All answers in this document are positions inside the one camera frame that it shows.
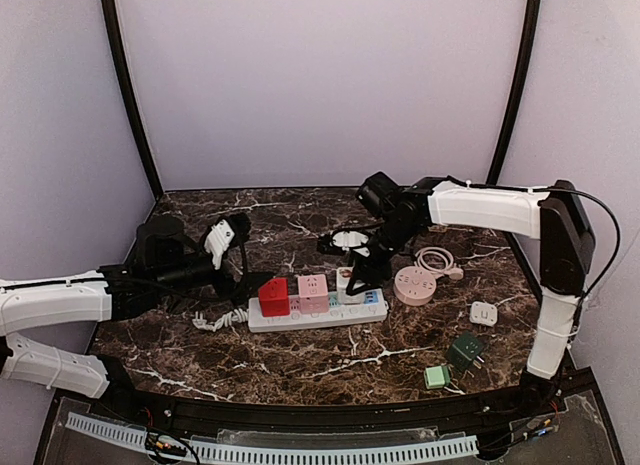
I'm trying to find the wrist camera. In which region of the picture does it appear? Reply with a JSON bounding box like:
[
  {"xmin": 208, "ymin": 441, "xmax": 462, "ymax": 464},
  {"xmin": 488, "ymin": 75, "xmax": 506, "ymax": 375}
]
[
  {"xmin": 201, "ymin": 213, "xmax": 251, "ymax": 270},
  {"xmin": 331, "ymin": 230, "xmax": 370, "ymax": 256}
]

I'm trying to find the red cube socket adapter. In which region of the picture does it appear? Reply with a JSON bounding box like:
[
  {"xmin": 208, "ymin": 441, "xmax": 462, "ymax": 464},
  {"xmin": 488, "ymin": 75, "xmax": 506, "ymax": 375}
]
[{"xmin": 258, "ymin": 277, "xmax": 290, "ymax": 318}]

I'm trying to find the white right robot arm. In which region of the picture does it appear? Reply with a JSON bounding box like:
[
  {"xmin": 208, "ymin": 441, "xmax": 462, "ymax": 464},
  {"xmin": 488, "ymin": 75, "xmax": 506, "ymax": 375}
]
[{"xmin": 317, "ymin": 172, "xmax": 605, "ymax": 380}]

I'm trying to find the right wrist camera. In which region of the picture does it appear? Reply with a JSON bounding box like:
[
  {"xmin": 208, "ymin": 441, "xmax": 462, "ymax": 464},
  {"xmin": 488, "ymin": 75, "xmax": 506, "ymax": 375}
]
[{"xmin": 331, "ymin": 230, "xmax": 370, "ymax": 256}]

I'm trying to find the black corner frame post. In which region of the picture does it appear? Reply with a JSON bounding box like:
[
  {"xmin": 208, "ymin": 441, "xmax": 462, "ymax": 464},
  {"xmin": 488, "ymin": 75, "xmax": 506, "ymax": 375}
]
[{"xmin": 100, "ymin": 0, "xmax": 164, "ymax": 202}]

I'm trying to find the small white flat adapter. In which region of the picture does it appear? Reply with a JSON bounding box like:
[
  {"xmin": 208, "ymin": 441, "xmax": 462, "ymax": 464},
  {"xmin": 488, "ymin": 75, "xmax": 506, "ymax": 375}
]
[{"xmin": 469, "ymin": 301, "xmax": 498, "ymax": 327}]

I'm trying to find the black front frame rail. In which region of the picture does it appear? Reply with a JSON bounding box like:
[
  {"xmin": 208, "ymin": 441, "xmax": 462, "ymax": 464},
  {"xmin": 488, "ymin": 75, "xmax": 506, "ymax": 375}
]
[{"xmin": 89, "ymin": 354, "xmax": 596, "ymax": 436}]

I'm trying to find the beige cube adapter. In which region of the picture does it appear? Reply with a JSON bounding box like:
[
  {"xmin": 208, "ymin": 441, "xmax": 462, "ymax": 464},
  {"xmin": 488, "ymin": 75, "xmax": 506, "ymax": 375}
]
[{"xmin": 429, "ymin": 225, "xmax": 448, "ymax": 233}]

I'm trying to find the white power strip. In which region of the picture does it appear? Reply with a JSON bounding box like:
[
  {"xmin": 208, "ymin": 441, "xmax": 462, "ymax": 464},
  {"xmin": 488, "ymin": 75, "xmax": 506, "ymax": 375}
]
[{"xmin": 247, "ymin": 289, "xmax": 389, "ymax": 333}]

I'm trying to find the dark green cube adapter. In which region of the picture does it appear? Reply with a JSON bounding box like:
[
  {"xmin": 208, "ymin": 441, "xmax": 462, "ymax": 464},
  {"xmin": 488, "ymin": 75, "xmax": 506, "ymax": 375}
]
[{"xmin": 445, "ymin": 331, "xmax": 486, "ymax": 373}]

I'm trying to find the mint green usb charger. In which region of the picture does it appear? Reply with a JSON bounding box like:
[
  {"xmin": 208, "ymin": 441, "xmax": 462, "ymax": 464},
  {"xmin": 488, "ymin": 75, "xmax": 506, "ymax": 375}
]
[{"xmin": 423, "ymin": 365, "xmax": 451, "ymax": 390}]

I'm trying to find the white power strip cable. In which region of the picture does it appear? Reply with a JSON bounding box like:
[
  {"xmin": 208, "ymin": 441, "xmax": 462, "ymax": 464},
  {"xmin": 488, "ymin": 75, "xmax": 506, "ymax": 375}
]
[{"xmin": 192, "ymin": 307, "xmax": 251, "ymax": 333}]

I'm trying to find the black right corner post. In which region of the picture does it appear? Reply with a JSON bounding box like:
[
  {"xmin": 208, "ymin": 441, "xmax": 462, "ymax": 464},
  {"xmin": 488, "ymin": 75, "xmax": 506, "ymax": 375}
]
[{"xmin": 486, "ymin": 0, "xmax": 542, "ymax": 185}]

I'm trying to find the white cube tiger adapter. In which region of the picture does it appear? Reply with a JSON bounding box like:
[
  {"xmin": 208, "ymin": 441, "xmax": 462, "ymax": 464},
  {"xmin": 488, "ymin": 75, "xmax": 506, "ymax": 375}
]
[{"xmin": 336, "ymin": 267, "xmax": 365, "ymax": 305}]

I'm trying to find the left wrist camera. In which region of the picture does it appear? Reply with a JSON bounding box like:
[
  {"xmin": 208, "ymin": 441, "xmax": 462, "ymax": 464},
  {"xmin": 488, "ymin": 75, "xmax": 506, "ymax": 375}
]
[{"xmin": 201, "ymin": 213, "xmax": 251, "ymax": 270}]

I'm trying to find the pink round socket hub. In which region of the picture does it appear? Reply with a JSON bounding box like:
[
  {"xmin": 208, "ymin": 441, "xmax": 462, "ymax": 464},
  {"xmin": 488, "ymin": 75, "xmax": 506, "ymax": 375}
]
[{"xmin": 393, "ymin": 266, "xmax": 437, "ymax": 306}]

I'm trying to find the light blue cable duct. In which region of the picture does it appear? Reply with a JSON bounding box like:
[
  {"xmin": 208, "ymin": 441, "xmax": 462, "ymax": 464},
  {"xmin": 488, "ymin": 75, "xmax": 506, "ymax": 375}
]
[{"xmin": 65, "ymin": 412, "xmax": 478, "ymax": 465}]

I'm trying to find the pink cube socket adapter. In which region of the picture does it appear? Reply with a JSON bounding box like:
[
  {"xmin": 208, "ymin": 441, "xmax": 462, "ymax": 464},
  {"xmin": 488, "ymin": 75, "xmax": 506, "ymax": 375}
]
[{"xmin": 297, "ymin": 274, "xmax": 329, "ymax": 314}]

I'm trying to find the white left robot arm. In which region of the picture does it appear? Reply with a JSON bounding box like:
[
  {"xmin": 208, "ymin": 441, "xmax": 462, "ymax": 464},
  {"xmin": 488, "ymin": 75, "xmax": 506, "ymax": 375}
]
[{"xmin": 1, "ymin": 213, "xmax": 274, "ymax": 400}]

